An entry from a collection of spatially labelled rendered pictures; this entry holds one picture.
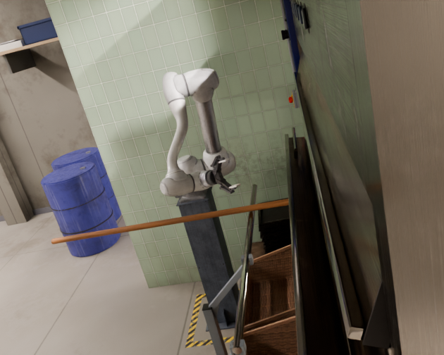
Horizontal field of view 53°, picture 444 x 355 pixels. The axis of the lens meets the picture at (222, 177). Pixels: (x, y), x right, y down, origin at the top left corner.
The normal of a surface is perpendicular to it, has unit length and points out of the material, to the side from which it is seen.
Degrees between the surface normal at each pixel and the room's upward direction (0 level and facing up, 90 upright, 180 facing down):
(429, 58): 90
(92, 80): 90
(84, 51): 90
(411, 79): 90
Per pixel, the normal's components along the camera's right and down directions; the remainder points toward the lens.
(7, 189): -0.09, 0.38
